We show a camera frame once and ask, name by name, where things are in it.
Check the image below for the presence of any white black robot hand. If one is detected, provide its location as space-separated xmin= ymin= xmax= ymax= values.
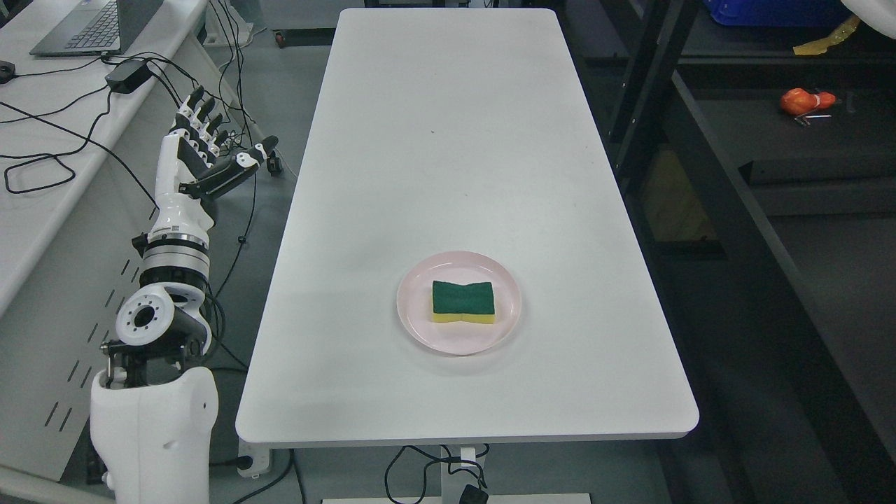
xmin=147 ymin=86 xmax=279 ymax=246

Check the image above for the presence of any green yellow sponge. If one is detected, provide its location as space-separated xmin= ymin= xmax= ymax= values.
xmin=431 ymin=281 xmax=496 ymax=323

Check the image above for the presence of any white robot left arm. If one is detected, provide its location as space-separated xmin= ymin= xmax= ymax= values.
xmin=90 ymin=226 xmax=220 ymax=503

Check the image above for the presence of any orange toy on shelf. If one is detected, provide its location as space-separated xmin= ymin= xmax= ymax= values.
xmin=780 ymin=88 xmax=837 ymax=117

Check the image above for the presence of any white side desk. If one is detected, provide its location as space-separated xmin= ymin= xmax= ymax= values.
xmin=0 ymin=0 xmax=247 ymax=485

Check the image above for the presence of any black power adapter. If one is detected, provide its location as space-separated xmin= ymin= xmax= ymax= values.
xmin=105 ymin=58 xmax=153 ymax=95

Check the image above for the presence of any grey laptop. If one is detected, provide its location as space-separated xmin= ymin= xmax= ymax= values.
xmin=29 ymin=1 xmax=163 ymax=57

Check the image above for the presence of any white power strip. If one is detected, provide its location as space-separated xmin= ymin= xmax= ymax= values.
xmin=237 ymin=438 xmax=272 ymax=479

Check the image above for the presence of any pink round plate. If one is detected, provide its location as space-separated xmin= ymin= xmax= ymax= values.
xmin=395 ymin=250 xmax=522 ymax=356

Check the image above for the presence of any black metal rack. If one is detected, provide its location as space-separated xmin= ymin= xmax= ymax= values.
xmin=557 ymin=1 xmax=894 ymax=503

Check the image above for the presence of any blue plastic bin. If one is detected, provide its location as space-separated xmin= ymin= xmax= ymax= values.
xmin=703 ymin=1 xmax=852 ymax=27

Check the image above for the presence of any yellow tape piece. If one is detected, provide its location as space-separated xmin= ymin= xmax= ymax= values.
xmin=792 ymin=14 xmax=861 ymax=55

